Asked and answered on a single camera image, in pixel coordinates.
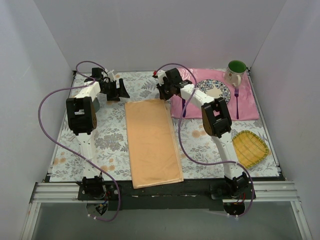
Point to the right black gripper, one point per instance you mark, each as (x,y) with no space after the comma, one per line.
(164,90)

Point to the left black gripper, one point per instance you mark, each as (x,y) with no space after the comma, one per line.
(116,90)

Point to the orange satin napkin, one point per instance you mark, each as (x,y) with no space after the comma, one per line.
(152,146)

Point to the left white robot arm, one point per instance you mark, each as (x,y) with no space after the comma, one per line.
(82,121)

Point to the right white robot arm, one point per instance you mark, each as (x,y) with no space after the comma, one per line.
(216,122)

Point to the grey mug white inside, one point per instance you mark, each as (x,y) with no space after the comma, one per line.
(96,104)

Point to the floral mug green inside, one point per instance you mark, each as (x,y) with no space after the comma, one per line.
(234,72)

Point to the purple knife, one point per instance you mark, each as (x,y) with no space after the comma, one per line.
(183,108)

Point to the blue floral plate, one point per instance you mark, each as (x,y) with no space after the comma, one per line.
(215,88)

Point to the purple fork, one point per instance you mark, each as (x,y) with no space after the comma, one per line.
(236,94)

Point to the pink floral placemat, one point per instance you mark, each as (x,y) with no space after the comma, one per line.
(247,106)

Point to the yellow bamboo mat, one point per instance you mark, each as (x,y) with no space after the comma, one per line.
(250,148)

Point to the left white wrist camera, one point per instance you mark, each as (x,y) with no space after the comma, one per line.
(112,75)

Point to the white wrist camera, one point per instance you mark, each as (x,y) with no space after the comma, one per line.
(160,76)
(112,75)

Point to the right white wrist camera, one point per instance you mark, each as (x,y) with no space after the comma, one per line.
(160,76)

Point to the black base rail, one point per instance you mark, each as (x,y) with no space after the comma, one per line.
(114,201)

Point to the aluminium frame rail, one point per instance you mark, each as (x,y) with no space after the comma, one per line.
(264,191)

